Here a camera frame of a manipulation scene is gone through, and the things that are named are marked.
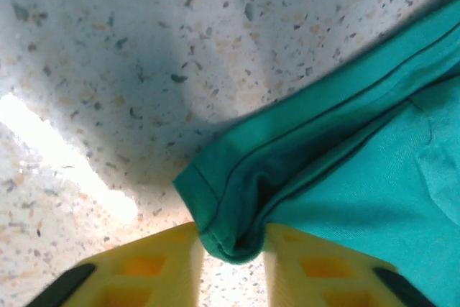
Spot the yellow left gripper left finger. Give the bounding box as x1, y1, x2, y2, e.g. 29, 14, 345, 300
24, 222, 205, 307

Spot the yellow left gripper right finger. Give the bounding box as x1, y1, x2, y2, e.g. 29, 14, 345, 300
263, 223, 436, 307

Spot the green t-shirt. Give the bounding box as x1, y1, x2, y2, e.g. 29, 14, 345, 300
172, 0, 460, 307

